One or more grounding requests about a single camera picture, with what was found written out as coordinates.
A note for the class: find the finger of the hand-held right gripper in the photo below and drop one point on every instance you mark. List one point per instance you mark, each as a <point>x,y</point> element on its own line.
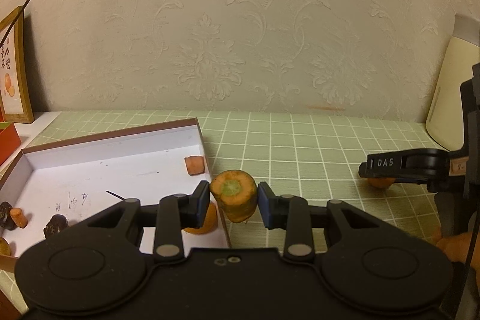
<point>405,166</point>

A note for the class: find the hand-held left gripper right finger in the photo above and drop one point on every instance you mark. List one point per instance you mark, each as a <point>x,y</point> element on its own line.
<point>262,200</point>

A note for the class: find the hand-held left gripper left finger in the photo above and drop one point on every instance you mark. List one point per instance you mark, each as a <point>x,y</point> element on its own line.
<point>203,202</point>

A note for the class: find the small orange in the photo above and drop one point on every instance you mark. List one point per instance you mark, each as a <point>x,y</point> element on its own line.
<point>380,183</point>
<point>211,220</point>

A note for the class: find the large carrot chunk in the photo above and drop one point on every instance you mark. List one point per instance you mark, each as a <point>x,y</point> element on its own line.
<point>234,203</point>

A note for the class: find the small carrot piece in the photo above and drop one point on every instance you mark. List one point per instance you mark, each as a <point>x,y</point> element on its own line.
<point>19,218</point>
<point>194,165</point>

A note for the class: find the brown cardboard box white inside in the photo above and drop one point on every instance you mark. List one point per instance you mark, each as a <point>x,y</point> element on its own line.
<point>112,162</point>

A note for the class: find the dark brown dried fruit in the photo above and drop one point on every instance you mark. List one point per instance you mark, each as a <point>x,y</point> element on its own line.
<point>5,217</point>
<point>55,225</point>

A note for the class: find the small yellow-brown fruit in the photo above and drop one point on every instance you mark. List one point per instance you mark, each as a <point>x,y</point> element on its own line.
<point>3,247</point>

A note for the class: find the cream thermos jug grey lid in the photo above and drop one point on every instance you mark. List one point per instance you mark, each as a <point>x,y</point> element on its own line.
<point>450,91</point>

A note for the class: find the green checked tablecloth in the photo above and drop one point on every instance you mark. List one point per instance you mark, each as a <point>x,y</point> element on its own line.
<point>318,140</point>

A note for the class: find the red patterned flat box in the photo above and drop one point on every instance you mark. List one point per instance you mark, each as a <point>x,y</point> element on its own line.
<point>7,143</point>

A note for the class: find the wooden picture frame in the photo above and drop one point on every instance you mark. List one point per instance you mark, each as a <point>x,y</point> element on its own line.
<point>15,80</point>

